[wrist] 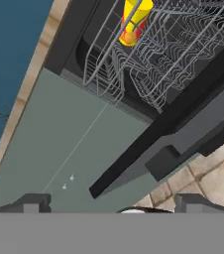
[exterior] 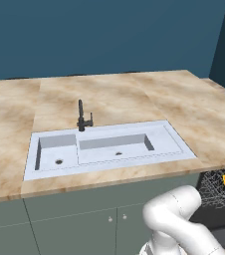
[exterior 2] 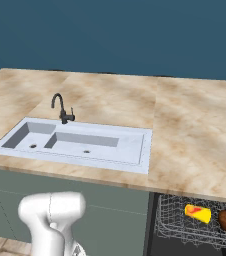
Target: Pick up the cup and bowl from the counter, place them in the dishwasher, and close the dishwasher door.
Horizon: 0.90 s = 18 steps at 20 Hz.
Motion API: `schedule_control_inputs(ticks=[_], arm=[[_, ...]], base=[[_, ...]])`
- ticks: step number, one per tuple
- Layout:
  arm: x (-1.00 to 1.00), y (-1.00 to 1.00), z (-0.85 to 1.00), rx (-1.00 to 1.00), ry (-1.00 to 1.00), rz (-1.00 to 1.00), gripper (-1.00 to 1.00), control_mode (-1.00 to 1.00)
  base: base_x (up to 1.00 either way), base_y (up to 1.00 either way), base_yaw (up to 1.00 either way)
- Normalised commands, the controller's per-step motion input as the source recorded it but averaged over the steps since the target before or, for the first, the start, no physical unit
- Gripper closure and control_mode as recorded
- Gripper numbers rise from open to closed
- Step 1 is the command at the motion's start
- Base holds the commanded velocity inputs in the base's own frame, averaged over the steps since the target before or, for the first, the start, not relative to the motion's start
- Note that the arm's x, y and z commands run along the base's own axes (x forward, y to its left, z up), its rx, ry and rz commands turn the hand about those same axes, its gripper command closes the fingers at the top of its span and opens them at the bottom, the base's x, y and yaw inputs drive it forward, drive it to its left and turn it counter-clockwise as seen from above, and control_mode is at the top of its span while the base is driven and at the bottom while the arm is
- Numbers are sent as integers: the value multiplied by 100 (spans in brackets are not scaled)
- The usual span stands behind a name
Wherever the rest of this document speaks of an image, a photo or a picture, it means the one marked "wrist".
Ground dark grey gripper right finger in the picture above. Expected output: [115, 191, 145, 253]
[174, 192, 224, 214]

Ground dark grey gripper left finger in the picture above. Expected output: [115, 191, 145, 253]
[0, 192, 53, 214]

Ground grey-green cupboard door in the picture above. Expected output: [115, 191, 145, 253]
[0, 66, 109, 213]
[42, 102, 203, 214]

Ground black dishwasher door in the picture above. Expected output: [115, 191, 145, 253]
[88, 31, 224, 199]

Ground black dishwasher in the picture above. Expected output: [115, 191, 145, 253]
[44, 0, 224, 124]

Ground yellow and red cup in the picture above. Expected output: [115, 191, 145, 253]
[118, 0, 155, 48]

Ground black and white round object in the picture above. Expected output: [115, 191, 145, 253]
[119, 206, 175, 214]

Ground grey wire dishwasher rack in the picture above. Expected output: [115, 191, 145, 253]
[81, 0, 224, 114]

